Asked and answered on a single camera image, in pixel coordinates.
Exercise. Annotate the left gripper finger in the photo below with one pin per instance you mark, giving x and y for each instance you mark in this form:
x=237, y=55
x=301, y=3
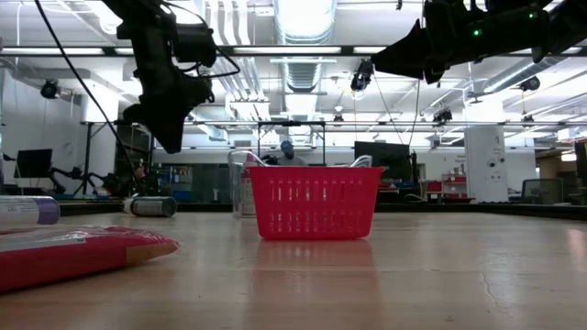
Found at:
x=165, y=130
x=190, y=114

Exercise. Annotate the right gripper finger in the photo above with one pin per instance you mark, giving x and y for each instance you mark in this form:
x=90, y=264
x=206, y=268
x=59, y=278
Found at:
x=403, y=52
x=436, y=72

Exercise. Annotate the dark red colouring bottle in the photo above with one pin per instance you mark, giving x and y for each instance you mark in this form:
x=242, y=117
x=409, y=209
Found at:
x=246, y=194

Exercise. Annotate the purple colouring bottle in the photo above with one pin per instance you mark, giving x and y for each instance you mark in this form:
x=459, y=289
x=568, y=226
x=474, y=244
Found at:
x=27, y=213

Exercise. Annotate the red snack package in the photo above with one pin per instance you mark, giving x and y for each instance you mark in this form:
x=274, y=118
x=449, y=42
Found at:
x=69, y=261

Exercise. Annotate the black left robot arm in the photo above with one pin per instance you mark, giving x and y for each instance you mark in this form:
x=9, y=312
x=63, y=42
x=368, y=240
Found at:
x=142, y=27

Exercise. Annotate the white pillar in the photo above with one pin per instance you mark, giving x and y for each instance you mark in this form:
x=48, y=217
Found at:
x=486, y=156

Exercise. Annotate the large black monitor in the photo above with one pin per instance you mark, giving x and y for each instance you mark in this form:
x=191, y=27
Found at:
x=380, y=158

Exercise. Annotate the distant black robot rig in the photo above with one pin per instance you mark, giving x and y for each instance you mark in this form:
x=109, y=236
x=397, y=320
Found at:
x=73, y=176

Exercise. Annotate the person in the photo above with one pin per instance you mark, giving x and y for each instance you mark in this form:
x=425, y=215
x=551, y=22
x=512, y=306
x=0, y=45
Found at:
x=289, y=153

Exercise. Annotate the shelf with red bins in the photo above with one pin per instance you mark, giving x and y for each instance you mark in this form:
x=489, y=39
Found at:
x=454, y=183

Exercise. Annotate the computer monitor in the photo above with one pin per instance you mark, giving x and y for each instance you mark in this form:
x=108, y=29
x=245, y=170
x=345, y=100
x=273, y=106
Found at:
x=33, y=163

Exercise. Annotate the red plastic basket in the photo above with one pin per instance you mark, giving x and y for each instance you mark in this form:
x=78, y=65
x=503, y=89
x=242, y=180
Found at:
x=316, y=174

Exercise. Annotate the black mesh office chair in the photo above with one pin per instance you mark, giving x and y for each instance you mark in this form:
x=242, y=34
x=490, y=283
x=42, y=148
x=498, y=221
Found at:
x=543, y=190

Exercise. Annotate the black ceiling camera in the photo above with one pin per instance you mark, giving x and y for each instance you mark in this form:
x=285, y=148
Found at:
x=362, y=75
x=442, y=115
x=49, y=89
x=530, y=83

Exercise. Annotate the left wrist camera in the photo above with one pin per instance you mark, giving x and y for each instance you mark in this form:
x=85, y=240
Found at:
x=195, y=46

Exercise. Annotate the black overhead frame crossbar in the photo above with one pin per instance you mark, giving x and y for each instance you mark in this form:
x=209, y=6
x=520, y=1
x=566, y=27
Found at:
x=347, y=50

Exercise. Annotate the distant black station frame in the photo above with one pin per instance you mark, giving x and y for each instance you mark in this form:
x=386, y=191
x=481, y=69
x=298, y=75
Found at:
x=291, y=123
x=87, y=156

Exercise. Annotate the silver ventilation duct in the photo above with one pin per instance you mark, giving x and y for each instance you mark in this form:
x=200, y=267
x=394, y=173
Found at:
x=302, y=73

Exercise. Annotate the black aluminium table frame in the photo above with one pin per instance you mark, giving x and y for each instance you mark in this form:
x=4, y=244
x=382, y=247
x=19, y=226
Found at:
x=435, y=208

